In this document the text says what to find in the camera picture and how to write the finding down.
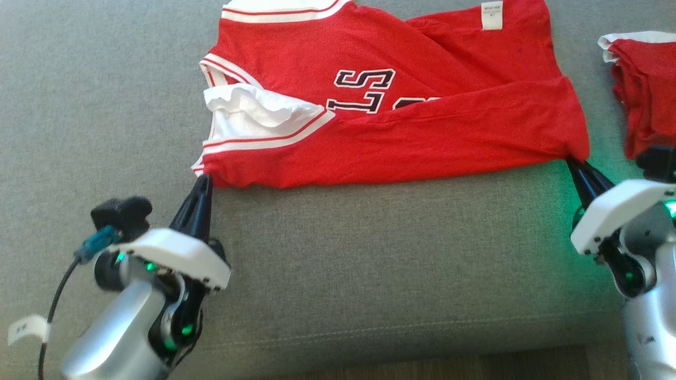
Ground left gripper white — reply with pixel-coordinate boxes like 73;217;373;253
108;177;231;291

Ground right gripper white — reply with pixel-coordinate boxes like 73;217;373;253
566;157;676;257

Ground red shorts with white trim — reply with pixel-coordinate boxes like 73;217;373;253
598;31;676;160

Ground red basketball jersey white trim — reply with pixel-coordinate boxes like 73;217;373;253
191;0;590;189

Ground large grey sofa seat cushion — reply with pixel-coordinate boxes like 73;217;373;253
0;0;676;378

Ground white cable label tag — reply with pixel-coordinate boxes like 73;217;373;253
8;315;51;346

